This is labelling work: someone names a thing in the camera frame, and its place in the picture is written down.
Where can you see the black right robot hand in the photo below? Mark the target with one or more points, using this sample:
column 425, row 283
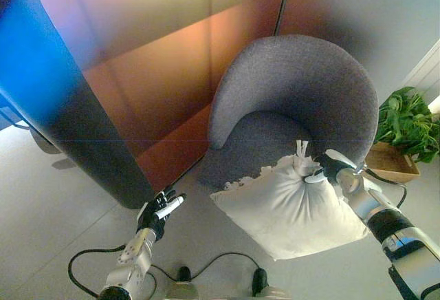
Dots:
column 331, row 166

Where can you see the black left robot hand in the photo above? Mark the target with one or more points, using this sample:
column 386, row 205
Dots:
column 154, row 215

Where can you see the white tasselled pillow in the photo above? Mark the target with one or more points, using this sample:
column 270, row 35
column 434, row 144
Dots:
column 292, row 217

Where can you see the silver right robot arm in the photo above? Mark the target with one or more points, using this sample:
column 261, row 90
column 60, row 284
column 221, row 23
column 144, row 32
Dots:
column 388, row 221

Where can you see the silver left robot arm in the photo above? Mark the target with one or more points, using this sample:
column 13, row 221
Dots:
column 132, row 265

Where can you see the light wooden planter box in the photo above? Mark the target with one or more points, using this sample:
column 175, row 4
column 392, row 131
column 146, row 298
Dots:
column 388, row 162

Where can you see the black left robot foot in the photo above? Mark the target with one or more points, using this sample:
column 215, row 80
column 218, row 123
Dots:
column 184, row 273

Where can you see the black robot foot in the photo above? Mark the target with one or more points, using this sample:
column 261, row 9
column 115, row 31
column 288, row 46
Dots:
column 184, row 273
column 260, row 279

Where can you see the green leafy potted plant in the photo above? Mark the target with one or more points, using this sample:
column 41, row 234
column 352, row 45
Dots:
column 405, row 121

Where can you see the grey fabric tub armchair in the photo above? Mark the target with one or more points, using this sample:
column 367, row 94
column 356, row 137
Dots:
column 292, row 83

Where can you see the black right robot foot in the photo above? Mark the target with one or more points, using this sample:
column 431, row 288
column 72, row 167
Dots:
column 260, row 279

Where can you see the white slatted window blind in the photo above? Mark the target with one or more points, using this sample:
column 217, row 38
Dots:
column 424, row 69

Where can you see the dark grey curved booth panel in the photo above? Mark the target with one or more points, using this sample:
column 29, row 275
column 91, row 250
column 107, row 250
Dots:
column 68, row 107

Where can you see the orange glass partition panel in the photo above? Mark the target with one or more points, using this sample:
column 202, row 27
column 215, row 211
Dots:
column 165, row 55

